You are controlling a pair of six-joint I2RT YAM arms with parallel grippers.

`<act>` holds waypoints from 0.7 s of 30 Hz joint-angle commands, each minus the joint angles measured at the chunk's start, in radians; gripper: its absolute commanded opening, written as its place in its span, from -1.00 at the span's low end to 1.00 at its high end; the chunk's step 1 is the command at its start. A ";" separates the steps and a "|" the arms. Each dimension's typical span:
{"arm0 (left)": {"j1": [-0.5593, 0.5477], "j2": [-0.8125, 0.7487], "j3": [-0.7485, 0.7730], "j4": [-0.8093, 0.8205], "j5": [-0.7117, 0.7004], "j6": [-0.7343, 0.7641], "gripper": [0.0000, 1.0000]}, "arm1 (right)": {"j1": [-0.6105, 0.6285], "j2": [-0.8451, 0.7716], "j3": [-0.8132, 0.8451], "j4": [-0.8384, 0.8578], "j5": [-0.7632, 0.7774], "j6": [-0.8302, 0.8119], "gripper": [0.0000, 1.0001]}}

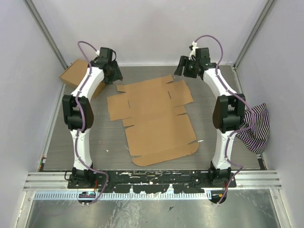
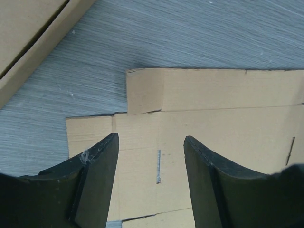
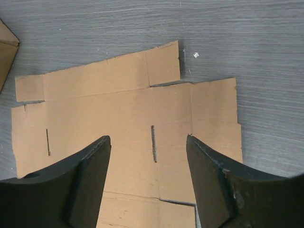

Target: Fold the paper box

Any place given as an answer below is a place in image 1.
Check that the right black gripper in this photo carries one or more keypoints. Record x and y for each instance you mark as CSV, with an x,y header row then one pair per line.
x,y
184,61

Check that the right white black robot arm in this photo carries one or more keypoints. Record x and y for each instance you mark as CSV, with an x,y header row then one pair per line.
x,y
228,114

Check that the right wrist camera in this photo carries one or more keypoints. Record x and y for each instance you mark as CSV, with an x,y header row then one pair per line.
x,y
198,53

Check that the aluminium corner post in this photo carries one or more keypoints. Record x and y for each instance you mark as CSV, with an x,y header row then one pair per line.
x,y
254,31
43,28

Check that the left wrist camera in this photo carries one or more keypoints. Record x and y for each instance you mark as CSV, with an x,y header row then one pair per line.
x,y
106,53

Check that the striped purple white cloth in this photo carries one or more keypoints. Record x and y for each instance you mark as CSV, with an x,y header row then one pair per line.
x,y
256,138

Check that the left aluminium corner post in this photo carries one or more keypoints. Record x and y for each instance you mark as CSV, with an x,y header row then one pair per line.
x,y
43,28

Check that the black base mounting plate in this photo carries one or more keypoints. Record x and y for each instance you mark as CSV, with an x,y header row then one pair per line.
x,y
98,181

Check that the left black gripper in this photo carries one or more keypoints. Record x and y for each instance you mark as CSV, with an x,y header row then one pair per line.
x,y
117,75

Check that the right aluminium corner post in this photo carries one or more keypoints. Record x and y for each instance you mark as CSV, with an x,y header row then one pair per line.
x,y
254,31

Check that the slotted white cable duct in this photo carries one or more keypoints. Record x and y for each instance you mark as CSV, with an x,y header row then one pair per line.
x,y
84,195

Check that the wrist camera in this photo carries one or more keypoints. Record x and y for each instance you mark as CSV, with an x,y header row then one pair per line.
x,y
106,53
198,53

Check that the folded brown cardboard box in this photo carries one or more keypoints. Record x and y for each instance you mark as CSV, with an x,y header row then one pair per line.
x,y
76,75

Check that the aluminium front rail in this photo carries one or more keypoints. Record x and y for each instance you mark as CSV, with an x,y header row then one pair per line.
x,y
247,179

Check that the brown cardboard box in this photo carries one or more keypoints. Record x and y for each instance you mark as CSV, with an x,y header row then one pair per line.
x,y
153,112
76,75

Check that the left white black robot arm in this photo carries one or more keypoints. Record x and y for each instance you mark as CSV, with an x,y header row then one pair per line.
x,y
87,80

